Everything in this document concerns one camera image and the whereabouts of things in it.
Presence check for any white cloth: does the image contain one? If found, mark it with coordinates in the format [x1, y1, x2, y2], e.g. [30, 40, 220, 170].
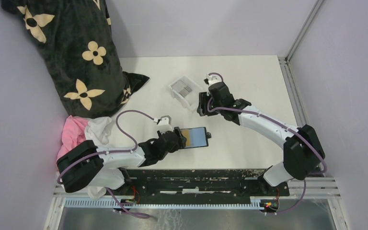
[56, 116, 115, 200]

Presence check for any stack of grey cards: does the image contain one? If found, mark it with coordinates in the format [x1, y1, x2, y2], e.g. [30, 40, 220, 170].
[171, 80, 193, 98]

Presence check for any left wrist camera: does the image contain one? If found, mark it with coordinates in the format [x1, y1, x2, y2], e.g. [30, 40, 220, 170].
[153, 115, 173, 133]

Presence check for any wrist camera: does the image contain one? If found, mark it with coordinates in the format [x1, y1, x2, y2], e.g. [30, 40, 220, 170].
[204, 75, 220, 86]
[153, 115, 173, 133]

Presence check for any pink cloth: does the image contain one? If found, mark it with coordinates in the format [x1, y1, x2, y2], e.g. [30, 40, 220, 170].
[57, 115, 89, 160]

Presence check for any slotted cable duct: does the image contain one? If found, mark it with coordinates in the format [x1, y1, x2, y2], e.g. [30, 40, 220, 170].
[64, 198, 263, 210]

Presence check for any gold VIP card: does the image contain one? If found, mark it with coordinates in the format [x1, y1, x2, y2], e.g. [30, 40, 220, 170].
[181, 129, 192, 149]

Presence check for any aluminium frame rail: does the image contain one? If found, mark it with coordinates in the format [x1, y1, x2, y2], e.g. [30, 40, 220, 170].
[278, 0, 349, 230]

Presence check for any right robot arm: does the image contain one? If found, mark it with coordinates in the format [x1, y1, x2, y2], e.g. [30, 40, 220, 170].
[197, 80, 327, 196]

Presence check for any black card holder wallet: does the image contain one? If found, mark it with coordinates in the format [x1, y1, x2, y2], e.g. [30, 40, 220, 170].
[177, 127, 211, 149]

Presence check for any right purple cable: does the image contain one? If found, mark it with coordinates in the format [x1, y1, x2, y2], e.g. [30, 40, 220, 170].
[206, 72, 328, 216]

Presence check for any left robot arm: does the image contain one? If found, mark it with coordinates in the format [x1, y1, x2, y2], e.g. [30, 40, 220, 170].
[57, 127, 187, 195]

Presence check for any purple cable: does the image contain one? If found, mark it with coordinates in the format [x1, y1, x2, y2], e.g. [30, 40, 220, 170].
[57, 110, 156, 219]
[206, 72, 328, 216]

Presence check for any clear plastic card box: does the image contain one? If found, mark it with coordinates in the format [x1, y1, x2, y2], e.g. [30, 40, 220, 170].
[168, 75, 204, 112]

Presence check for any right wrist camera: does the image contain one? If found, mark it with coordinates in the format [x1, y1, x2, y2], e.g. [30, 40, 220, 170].
[204, 75, 220, 86]

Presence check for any black floral plush blanket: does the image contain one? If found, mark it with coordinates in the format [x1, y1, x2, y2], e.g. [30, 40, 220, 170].
[0, 0, 149, 119]

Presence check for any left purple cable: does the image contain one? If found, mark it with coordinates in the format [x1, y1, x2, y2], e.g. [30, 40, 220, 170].
[57, 110, 156, 219]

